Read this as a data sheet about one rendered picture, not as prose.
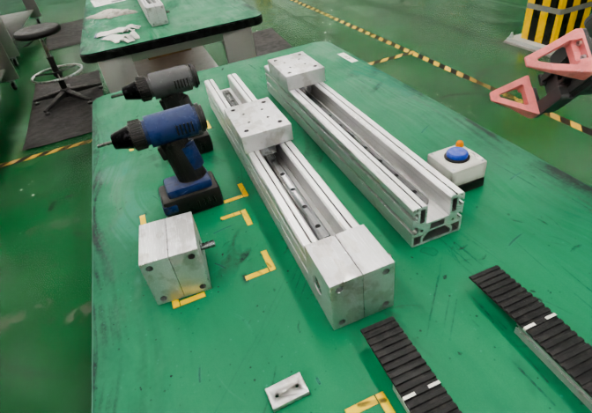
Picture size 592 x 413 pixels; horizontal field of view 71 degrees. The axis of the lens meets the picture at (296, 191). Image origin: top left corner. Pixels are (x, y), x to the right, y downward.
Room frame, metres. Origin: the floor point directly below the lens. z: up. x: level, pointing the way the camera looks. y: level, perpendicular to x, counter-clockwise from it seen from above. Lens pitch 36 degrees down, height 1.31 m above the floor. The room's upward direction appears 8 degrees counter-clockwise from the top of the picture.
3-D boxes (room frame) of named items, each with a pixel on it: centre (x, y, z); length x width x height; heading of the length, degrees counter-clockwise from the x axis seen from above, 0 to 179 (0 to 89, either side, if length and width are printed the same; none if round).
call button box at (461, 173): (0.67, -0.31, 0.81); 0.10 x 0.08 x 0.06; 106
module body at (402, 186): (0.90, -0.12, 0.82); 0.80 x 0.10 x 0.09; 16
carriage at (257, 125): (0.85, 0.06, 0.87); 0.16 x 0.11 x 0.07; 16
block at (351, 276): (0.43, -0.07, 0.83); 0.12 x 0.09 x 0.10; 106
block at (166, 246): (0.52, 0.21, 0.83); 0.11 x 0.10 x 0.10; 102
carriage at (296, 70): (1.14, -0.05, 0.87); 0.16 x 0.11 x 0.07; 16
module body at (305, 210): (0.85, 0.06, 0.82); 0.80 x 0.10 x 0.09; 16
